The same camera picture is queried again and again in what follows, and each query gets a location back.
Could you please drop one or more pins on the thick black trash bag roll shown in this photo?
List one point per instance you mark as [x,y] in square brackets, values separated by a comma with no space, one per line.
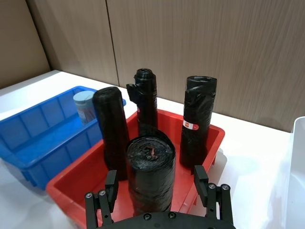
[150,176]

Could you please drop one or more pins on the red plastic bin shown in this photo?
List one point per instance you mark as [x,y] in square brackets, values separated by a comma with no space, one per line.
[78,181]

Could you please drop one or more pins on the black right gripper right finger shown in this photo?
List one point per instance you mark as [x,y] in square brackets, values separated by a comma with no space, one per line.
[214,200]

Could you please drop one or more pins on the blue plastic bin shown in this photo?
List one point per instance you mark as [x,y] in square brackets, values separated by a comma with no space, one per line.
[43,143]

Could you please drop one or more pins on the black bag roll red label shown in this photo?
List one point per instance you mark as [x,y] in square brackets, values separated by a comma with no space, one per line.
[196,112]

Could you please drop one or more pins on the black bag roll loose flap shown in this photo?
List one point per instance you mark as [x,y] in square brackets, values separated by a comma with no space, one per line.
[147,105]

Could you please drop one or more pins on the blue-grey bag roll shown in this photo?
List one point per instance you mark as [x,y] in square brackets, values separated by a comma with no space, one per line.
[83,107]

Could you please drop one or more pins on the smooth black trash bag roll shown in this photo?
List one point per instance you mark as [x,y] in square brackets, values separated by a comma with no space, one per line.
[112,128]

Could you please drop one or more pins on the white plastic container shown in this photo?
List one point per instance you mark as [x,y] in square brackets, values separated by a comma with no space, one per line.
[296,171]

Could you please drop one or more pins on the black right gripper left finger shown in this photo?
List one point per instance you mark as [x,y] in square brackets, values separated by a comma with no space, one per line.
[102,205]

